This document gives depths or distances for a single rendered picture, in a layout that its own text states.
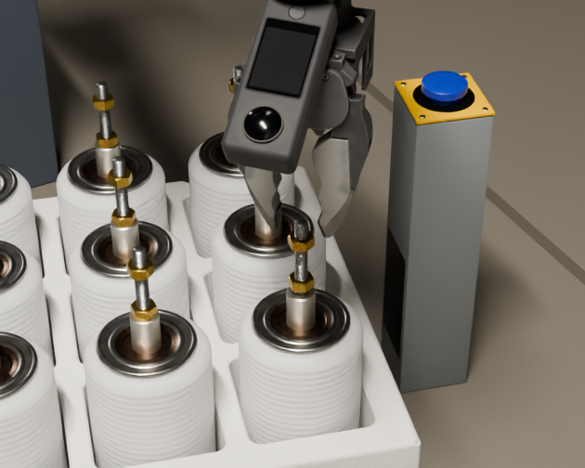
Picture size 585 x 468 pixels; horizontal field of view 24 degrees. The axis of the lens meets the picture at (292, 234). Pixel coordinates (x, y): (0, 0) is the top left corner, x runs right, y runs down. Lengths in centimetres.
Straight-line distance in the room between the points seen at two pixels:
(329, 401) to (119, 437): 16
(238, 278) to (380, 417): 16
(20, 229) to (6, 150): 42
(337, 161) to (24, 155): 75
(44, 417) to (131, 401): 7
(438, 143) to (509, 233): 41
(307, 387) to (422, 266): 27
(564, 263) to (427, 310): 29
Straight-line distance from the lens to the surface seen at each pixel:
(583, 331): 144
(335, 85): 88
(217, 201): 119
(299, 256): 99
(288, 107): 83
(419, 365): 132
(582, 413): 135
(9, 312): 108
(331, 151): 92
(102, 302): 109
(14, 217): 118
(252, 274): 109
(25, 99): 158
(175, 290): 110
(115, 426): 102
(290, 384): 101
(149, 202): 118
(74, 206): 118
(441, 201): 120
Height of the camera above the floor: 92
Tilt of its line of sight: 37 degrees down
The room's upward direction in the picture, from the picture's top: straight up
